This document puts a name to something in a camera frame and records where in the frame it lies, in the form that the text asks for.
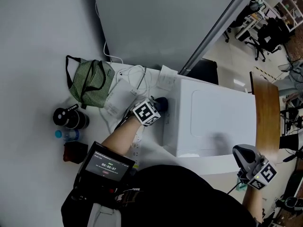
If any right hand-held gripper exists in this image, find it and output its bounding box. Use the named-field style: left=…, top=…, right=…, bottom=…
left=232, top=144, right=277, bottom=191

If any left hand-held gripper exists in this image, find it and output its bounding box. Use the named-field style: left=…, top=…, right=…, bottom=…
left=132, top=96, right=161, bottom=127

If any blue cleaning cloth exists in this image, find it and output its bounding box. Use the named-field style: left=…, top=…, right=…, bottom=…
left=153, top=96, right=169, bottom=112

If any white microwave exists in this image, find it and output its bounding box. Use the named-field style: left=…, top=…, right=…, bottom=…
left=162, top=77, right=258, bottom=158

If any person's left forearm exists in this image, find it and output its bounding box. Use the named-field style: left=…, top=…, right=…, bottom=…
left=100, top=119, right=145, bottom=156

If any person's right forearm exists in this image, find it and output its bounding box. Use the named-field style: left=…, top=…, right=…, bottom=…
left=241, top=185, right=265, bottom=223

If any white flat carton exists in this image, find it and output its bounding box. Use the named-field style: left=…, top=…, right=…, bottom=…
left=104, top=78, right=141, bottom=118

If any white power strip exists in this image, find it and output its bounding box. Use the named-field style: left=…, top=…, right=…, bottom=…
left=129, top=125, right=145, bottom=169

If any white desk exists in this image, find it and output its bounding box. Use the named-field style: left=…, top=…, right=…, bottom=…
left=51, top=61, right=255, bottom=177

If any white paper sheet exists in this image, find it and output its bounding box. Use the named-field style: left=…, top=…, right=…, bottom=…
left=157, top=64, right=178, bottom=92

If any curved wooden table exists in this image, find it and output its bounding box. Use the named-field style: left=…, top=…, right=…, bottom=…
left=249, top=71, right=281, bottom=162

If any green striped bag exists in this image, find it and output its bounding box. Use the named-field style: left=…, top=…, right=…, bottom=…
left=65, top=54, right=116, bottom=110

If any small black monitor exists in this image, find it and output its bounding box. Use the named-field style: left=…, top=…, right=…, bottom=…
left=78, top=140, right=136, bottom=189

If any black cabinet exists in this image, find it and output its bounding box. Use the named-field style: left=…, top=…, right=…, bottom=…
left=187, top=58, right=218, bottom=85

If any black thermos bottle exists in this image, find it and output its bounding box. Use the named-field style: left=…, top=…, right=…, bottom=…
left=53, top=103, right=90, bottom=130

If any clear water bottle blue cap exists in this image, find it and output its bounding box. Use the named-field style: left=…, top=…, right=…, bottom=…
left=54, top=129, right=80, bottom=142

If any person's black shirt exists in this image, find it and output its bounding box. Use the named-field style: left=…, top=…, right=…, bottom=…
left=61, top=165, right=258, bottom=227

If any black and red box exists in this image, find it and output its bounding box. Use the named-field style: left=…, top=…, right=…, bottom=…
left=62, top=141, right=89, bottom=164

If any black office chair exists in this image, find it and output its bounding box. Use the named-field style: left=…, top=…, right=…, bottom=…
left=223, top=6, right=258, bottom=44
left=245, top=17, right=291, bottom=61

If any wooden top office desk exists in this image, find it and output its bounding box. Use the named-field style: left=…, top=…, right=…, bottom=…
left=234, top=10, right=269, bottom=42

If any colourful patterned jacket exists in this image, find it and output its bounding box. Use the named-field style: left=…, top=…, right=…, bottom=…
left=250, top=0, right=265, bottom=10

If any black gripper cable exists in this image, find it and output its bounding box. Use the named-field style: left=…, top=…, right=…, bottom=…
left=114, top=113, right=133, bottom=133
left=227, top=179, right=242, bottom=195

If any white refrigerator cable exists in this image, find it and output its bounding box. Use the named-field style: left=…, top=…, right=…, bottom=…
left=94, top=1, right=124, bottom=65

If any patterned webbing strap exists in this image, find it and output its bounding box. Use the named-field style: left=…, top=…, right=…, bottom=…
left=113, top=187, right=144, bottom=209

